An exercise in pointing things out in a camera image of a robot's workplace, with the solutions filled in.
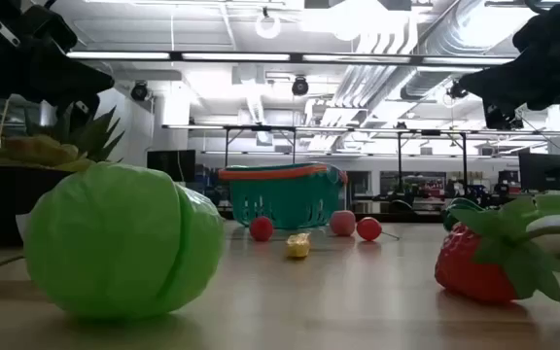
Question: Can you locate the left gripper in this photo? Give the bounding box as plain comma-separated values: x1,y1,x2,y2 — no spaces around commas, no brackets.
0,0,116,129

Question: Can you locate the red toy strawberry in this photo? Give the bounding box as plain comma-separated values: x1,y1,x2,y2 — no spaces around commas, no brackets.
434,193,560,303

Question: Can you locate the red toy cherry tomato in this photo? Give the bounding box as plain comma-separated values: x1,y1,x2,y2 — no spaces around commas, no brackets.
356,216,402,243

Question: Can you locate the pink toy peach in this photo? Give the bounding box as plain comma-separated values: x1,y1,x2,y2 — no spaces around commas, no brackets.
329,209,358,237

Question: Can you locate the small red toy tomato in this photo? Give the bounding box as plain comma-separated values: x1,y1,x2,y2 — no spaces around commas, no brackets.
249,216,275,243

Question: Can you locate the black monitor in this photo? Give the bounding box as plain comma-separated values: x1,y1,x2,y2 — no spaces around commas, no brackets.
146,149,197,184
518,153,560,192

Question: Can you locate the green toy cabbage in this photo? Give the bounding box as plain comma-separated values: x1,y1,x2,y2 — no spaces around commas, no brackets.
22,160,227,320

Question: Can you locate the overhead LED light bar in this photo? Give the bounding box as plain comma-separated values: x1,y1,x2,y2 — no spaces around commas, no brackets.
64,48,518,69

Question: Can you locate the teal basket with orange rim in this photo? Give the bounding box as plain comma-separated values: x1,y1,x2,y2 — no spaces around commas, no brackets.
217,161,349,230

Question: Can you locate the yellow toy corn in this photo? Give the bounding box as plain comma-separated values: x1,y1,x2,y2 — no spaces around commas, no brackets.
285,231,312,260

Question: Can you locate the black ceiling camera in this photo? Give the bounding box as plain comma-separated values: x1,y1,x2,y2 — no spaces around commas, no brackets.
446,80,471,101
129,81,150,102
291,76,310,97

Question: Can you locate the background workstation frame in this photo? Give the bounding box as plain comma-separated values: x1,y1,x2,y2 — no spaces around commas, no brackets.
161,123,560,205

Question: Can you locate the black metal table frame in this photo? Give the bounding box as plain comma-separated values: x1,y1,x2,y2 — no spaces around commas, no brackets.
214,207,446,226

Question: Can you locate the white ring light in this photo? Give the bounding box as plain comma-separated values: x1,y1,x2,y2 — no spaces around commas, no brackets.
254,10,282,40

